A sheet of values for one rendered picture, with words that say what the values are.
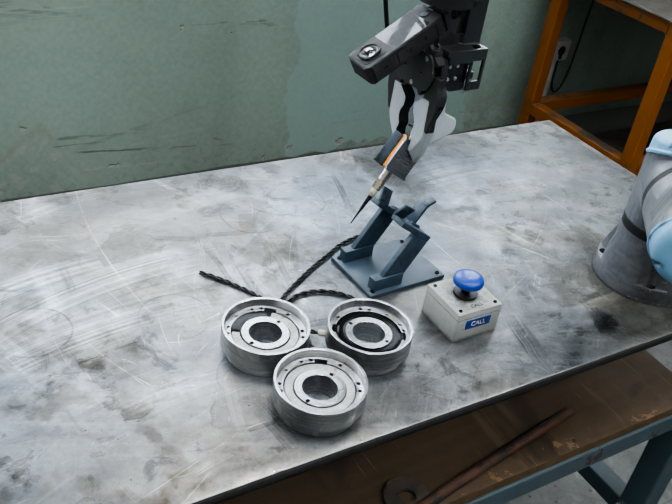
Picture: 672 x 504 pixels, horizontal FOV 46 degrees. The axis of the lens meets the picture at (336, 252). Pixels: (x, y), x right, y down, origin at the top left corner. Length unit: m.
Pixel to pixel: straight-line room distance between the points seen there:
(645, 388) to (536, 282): 0.38
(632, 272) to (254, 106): 1.74
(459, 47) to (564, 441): 0.65
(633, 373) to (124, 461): 0.95
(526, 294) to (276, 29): 1.66
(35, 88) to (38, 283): 1.42
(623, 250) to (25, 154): 1.81
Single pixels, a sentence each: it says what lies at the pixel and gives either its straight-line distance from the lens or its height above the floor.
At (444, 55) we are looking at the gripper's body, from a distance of 0.97.
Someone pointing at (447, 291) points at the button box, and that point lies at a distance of 1.04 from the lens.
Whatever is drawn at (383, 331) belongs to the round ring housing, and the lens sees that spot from 0.98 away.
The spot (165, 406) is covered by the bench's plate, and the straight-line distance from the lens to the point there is 0.90.
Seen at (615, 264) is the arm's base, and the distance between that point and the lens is 1.22.
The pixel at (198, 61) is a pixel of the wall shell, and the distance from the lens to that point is 2.56.
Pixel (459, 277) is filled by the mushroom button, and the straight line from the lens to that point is 1.02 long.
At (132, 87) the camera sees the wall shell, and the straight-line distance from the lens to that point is 2.52.
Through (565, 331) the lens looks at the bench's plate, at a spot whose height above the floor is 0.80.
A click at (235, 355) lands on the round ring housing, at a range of 0.92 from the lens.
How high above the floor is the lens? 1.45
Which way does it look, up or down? 34 degrees down
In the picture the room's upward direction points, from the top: 9 degrees clockwise
